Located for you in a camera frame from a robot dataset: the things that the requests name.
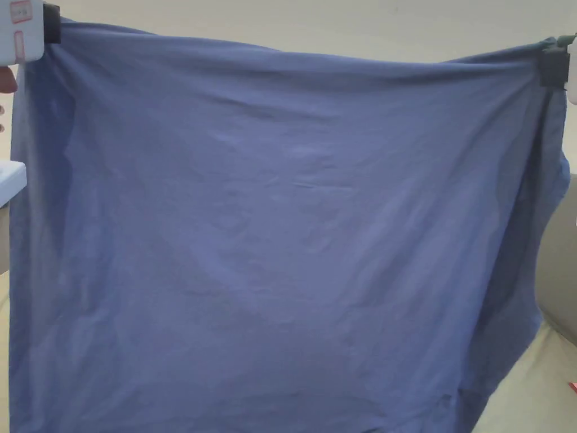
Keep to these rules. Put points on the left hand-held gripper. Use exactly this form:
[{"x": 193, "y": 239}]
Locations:
[{"x": 22, "y": 31}]

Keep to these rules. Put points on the dark blue shirt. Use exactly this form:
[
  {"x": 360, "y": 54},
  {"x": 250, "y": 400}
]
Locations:
[{"x": 288, "y": 225}]

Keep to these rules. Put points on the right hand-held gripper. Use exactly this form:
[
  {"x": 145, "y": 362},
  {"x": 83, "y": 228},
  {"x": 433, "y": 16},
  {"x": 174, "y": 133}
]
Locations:
[{"x": 553, "y": 67}]

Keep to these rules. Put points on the person's left hand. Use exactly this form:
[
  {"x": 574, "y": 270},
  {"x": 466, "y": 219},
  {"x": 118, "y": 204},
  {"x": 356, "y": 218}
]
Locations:
[{"x": 6, "y": 81}]

